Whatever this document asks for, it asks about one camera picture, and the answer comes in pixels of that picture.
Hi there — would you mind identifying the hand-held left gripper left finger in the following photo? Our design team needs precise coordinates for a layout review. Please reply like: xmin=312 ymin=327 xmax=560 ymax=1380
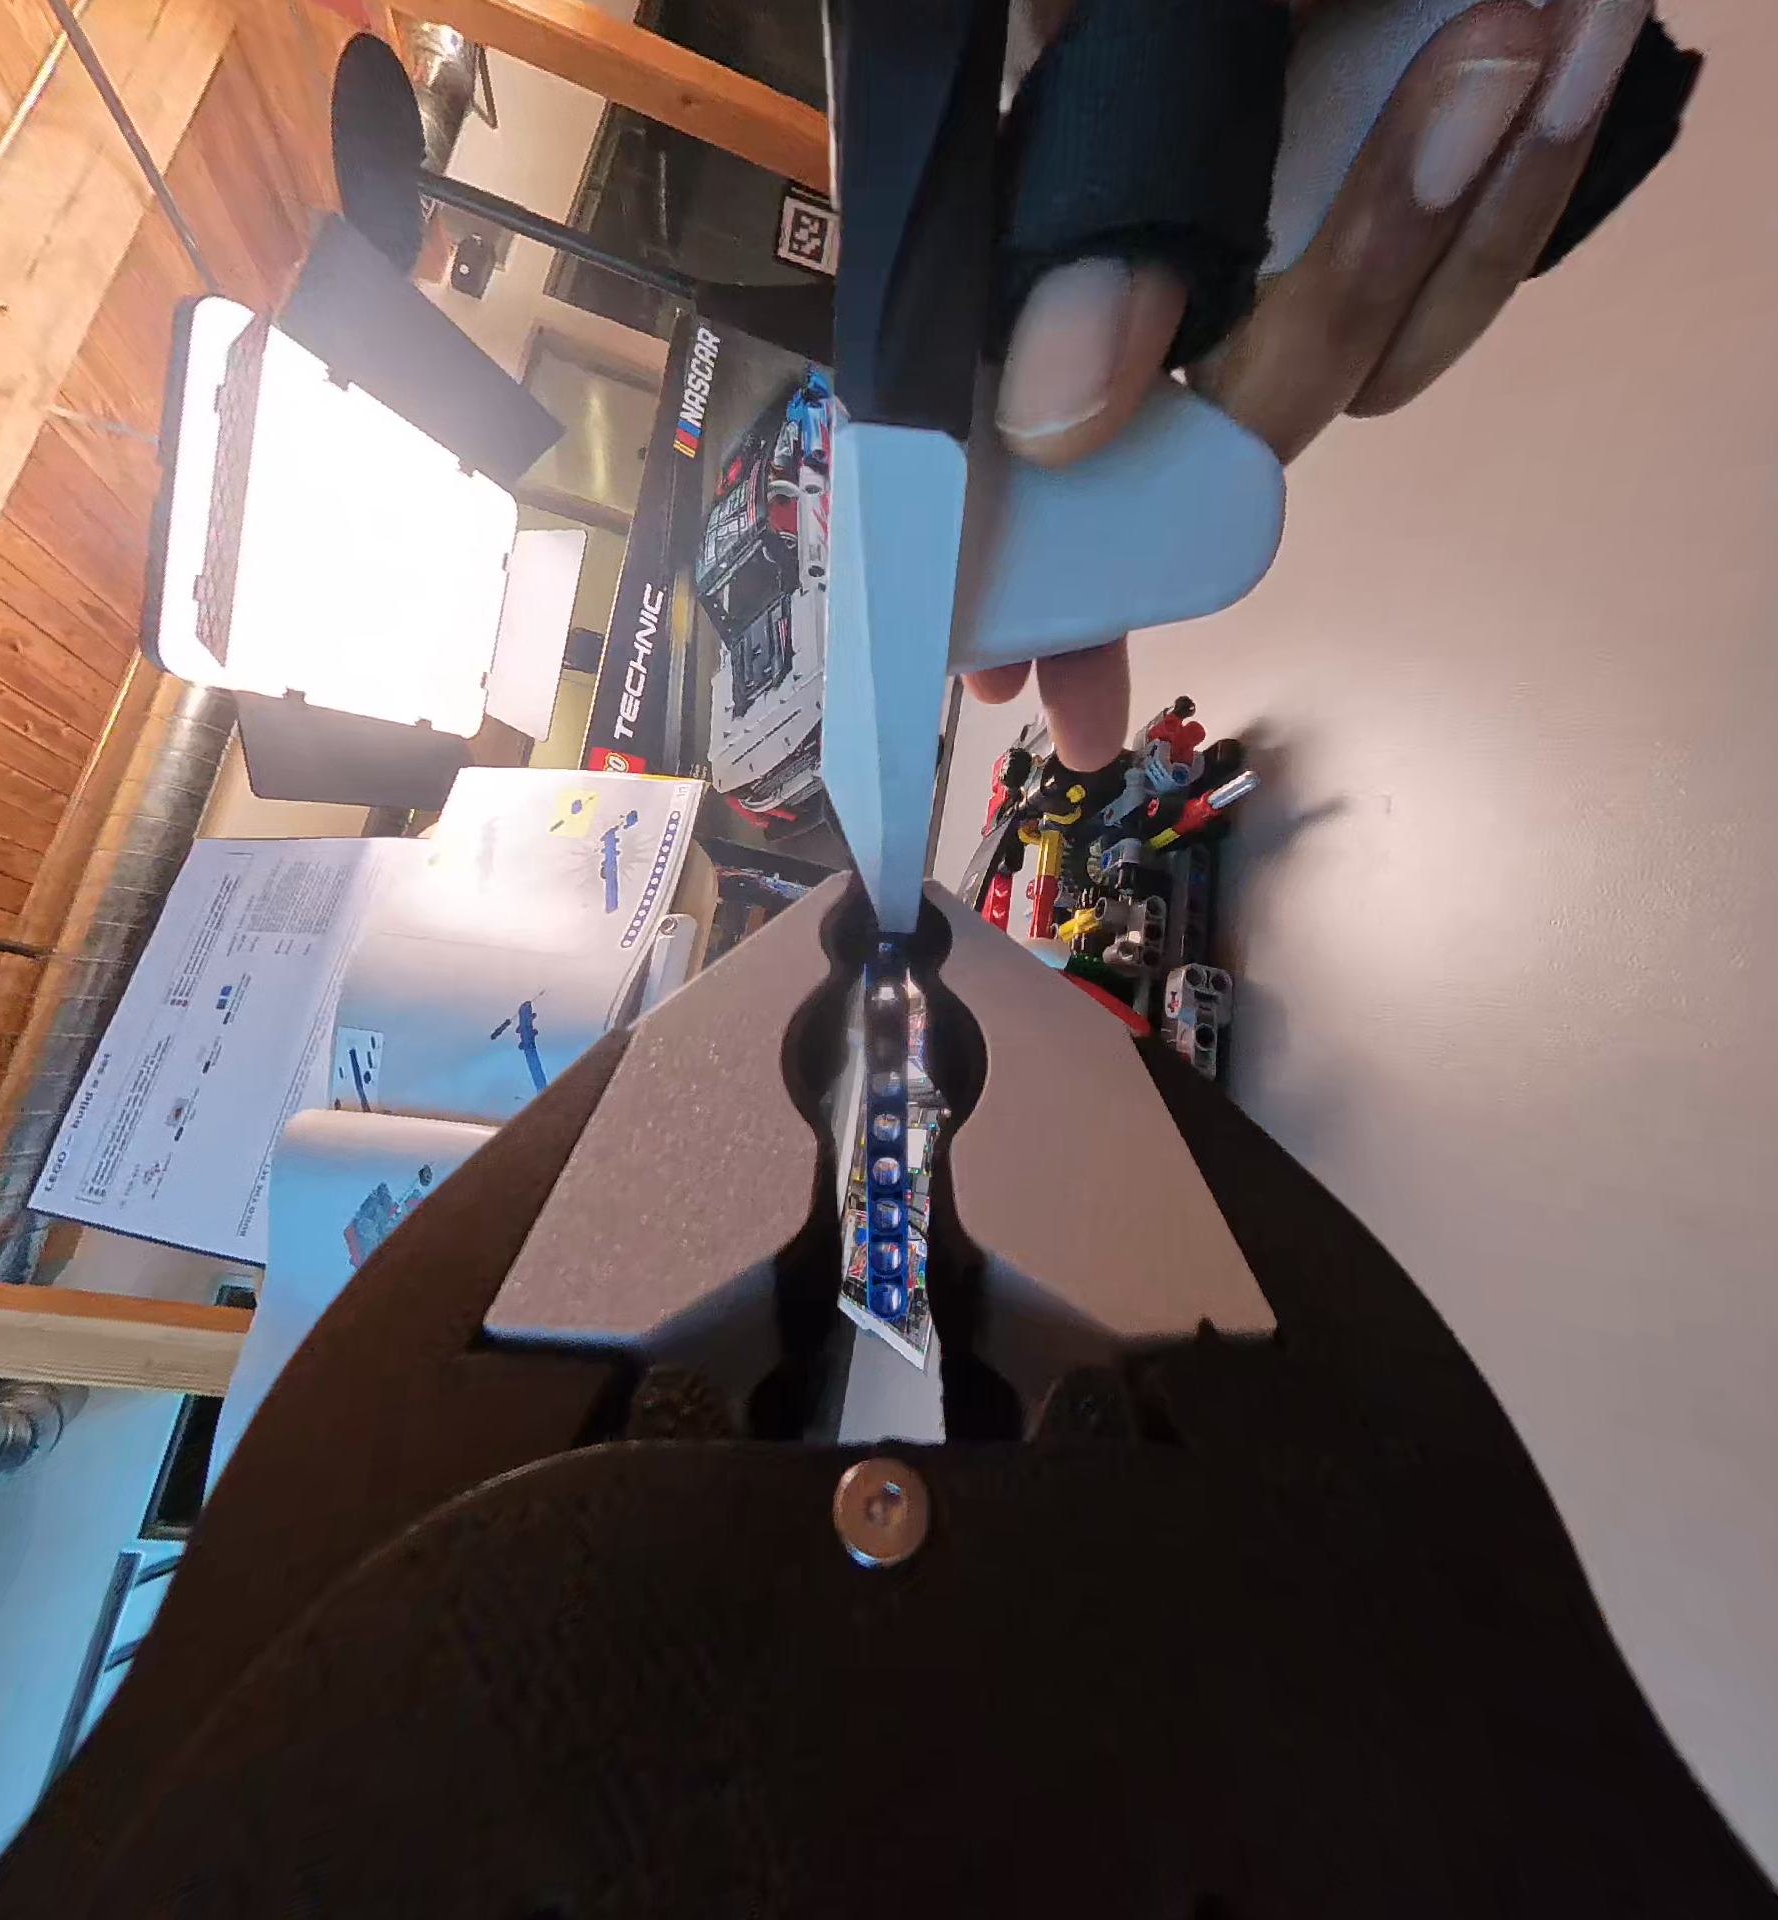
xmin=485 ymin=876 xmax=865 ymax=1440

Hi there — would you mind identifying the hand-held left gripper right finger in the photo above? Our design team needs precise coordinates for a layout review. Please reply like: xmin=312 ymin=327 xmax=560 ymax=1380
xmin=921 ymin=876 xmax=1281 ymax=1440

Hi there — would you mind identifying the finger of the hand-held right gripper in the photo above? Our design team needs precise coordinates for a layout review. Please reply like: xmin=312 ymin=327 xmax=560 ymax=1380
xmin=821 ymin=417 xmax=974 ymax=932

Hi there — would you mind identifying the long blue lego beam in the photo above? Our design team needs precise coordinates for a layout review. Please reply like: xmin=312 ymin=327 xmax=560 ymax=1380
xmin=860 ymin=932 xmax=935 ymax=1329

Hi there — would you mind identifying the lego set box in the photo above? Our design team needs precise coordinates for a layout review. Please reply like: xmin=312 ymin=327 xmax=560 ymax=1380
xmin=584 ymin=307 xmax=974 ymax=883

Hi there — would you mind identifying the lego instruction booklet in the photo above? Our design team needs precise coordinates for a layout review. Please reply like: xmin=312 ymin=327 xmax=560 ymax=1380
xmin=266 ymin=765 xmax=718 ymax=1324

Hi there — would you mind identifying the partly built lego car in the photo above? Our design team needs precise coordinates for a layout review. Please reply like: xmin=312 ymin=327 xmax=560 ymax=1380
xmin=961 ymin=695 xmax=1263 ymax=1082

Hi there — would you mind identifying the person's right hand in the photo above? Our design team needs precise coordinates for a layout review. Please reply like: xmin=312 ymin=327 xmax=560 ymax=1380
xmin=961 ymin=0 xmax=1661 ymax=766

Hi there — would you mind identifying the small framed marker tag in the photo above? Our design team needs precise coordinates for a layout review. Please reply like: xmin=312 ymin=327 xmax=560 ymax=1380
xmin=767 ymin=186 xmax=848 ymax=285

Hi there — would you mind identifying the shiny sticker sheet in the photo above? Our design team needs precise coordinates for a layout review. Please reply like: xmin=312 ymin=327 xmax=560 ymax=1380
xmin=834 ymin=958 xmax=956 ymax=1366

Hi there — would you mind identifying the printed white paper sheet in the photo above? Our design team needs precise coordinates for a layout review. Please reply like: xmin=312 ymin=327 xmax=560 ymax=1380
xmin=23 ymin=836 xmax=390 ymax=1261

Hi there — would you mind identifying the black round lamp head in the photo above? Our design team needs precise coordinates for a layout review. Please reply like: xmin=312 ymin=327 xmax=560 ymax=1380
xmin=327 ymin=32 xmax=437 ymax=272

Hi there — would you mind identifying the bright studio light panel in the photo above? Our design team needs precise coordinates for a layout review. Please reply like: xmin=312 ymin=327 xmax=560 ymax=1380
xmin=144 ymin=212 xmax=600 ymax=806

